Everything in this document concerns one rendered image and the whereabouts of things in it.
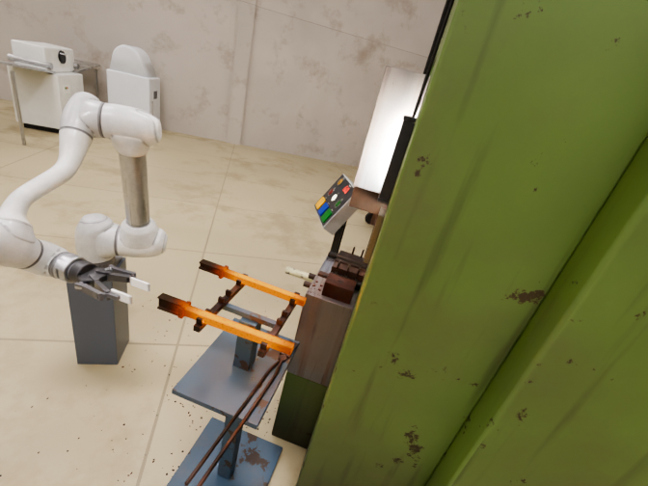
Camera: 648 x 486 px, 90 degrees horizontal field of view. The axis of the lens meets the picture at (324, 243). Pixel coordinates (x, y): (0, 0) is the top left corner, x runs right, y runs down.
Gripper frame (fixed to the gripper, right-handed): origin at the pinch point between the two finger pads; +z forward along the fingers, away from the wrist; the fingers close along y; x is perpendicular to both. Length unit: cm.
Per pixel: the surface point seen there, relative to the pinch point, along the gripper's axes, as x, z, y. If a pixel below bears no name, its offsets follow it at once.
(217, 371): -26.0, 29.2, -4.5
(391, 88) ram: 74, 57, -46
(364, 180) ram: 43, 57, -46
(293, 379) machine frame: -53, 52, -36
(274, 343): 1.0, 48.4, 1.3
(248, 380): -26.0, 40.3, -5.7
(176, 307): 0.5, 16.0, 0.5
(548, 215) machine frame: 55, 102, -10
